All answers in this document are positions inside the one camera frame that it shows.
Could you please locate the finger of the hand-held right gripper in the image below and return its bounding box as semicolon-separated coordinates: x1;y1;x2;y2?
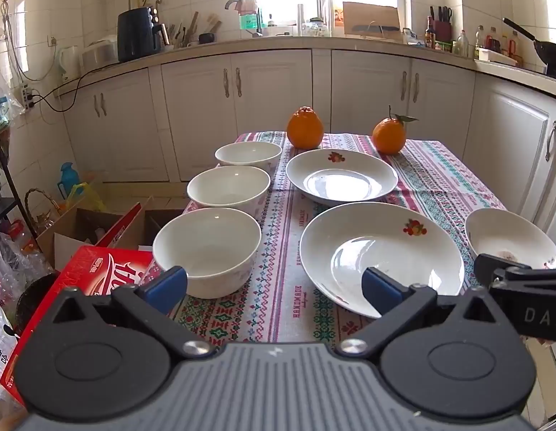
474;254;556;287

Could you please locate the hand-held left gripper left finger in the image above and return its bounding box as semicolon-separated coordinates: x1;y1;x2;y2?
49;266;217;361

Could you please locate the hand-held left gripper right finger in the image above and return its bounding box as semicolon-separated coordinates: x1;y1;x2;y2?
334;267;505;362

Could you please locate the white bowl floral print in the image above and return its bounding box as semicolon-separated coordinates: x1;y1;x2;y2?
214;141;283;176
186;165;272;217
465;208;556;271
152;207;263;300

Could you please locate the white plate fruit print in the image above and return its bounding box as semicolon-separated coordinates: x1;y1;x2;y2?
286;149;398;204
300;202;466;319

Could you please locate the red cardboard box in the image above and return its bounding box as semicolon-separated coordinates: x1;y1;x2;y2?
0;245;167;408

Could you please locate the brown cardboard box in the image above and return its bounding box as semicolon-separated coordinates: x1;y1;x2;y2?
36;196;154;271

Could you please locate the patterned striped tablecloth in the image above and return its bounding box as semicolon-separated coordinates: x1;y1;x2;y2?
169;131;521;347

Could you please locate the yellow plastic bag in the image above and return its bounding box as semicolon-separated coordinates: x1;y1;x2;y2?
65;182;107;213

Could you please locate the blue jug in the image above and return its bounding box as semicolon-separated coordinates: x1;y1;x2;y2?
57;162;78;199

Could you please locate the wicker basket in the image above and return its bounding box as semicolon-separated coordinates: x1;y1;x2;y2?
24;188;60;235

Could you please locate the orange with leaf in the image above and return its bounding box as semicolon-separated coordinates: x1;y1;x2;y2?
372;105;420;154

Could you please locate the knobby orange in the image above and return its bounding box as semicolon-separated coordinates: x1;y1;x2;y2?
286;106;324;150

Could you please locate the black wok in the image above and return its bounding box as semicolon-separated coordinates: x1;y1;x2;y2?
502;17;556;78

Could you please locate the white tray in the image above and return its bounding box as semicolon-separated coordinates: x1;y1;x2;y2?
477;48;518;66

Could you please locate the white rice cooker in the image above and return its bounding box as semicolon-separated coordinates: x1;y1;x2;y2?
79;40;120;73

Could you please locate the white electric kettle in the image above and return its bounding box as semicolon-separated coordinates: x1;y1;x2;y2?
58;45;82;83

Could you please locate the knife block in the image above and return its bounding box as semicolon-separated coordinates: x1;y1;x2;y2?
429;6;453;44

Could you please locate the black air fryer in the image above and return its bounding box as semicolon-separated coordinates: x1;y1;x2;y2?
117;5;166;63

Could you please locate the kitchen countertop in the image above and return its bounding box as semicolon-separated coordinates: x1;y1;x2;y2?
58;33;556;95

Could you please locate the glass jar with lid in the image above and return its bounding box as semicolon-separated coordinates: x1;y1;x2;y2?
302;17;331;37

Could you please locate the brown cutting board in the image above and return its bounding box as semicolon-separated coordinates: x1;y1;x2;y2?
343;2;403;37

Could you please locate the metal faucet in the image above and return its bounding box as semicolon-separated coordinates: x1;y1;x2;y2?
224;0;264;37

